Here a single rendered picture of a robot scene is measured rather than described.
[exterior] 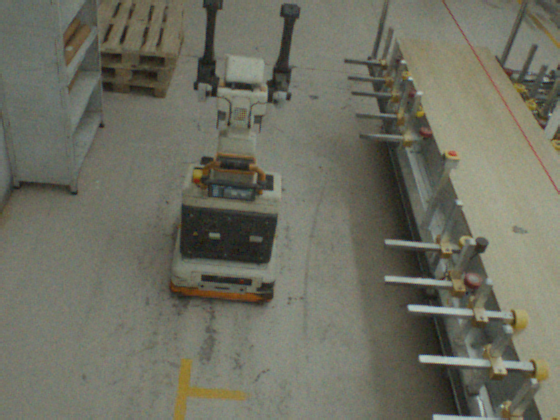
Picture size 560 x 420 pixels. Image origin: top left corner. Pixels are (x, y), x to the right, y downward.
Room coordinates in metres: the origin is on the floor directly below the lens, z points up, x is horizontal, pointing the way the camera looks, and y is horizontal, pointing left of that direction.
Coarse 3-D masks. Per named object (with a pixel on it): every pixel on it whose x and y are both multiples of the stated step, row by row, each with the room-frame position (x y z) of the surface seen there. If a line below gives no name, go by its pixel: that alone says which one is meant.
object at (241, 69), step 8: (232, 56) 2.90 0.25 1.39; (240, 56) 2.92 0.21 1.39; (232, 64) 2.87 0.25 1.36; (240, 64) 2.88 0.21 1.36; (248, 64) 2.88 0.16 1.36; (256, 64) 2.89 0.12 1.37; (232, 72) 2.84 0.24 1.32; (240, 72) 2.85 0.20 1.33; (248, 72) 2.85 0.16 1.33; (256, 72) 2.86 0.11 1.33; (224, 80) 2.89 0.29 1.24; (232, 80) 2.82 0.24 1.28; (240, 80) 2.83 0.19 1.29; (248, 80) 2.83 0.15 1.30; (256, 80) 2.83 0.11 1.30
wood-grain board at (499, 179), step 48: (432, 48) 4.49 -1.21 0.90; (480, 48) 4.63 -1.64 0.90; (432, 96) 3.68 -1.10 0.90; (480, 96) 3.79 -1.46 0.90; (480, 144) 3.15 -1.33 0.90; (528, 144) 3.23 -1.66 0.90; (480, 192) 2.65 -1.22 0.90; (528, 192) 2.72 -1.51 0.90; (528, 240) 2.30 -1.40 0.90; (528, 288) 1.96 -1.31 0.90; (528, 336) 1.68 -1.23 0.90
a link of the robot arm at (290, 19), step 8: (288, 8) 3.11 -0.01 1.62; (296, 8) 3.12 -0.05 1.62; (288, 16) 3.06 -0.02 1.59; (296, 16) 3.07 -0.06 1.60; (288, 24) 3.06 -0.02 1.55; (288, 32) 3.05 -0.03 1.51; (288, 40) 3.04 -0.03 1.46; (288, 48) 3.04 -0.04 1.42; (288, 56) 3.03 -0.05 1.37; (280, 64) 3.02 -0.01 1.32; (288, 64) 3.02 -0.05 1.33; (272, 72) 3.06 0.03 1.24; (288, 72) 3.02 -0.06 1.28; (272, 80) 2.99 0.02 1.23; (288, 80) 2.99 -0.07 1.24
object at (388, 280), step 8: (384, 280) 1.94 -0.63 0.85; (392, 280) 1.93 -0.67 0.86; (400, 280) 1.94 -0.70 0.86; (408, 280) 1.94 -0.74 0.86; (416, 280) 1.95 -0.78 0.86; (424, 280) 1.96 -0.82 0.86; (432, 280) 1.97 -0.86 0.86; (440, 280) 1.97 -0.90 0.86; (432, 288) 1.94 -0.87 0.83; (440, 288) 1.94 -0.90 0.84; (448, 288) 1.95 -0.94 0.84
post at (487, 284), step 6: (486, 282) 1.74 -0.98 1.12; (492, 282) 1.75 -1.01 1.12; (480, 288) 1.76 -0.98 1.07; (486, 288) 1.74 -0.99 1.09; (492, 288) 1.74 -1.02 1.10; (480, 294) 1.74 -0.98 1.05; (486, 294) 1.74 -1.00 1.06; (474, 300) 1.76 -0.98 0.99; (480, 300) 1.74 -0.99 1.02; (474, 306) 1.74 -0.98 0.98; (480, 306) 1.74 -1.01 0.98; (462, 324) 1.76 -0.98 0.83; (468, 324) 1.74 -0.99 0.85; (462, 330) 1.74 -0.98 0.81; (468, 330) 1.74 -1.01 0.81; (456, 336) 1.76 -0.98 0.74; (462, 336) 1.74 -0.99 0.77; (456, 342) 1.74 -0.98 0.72; (462, 342) 1.74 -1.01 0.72
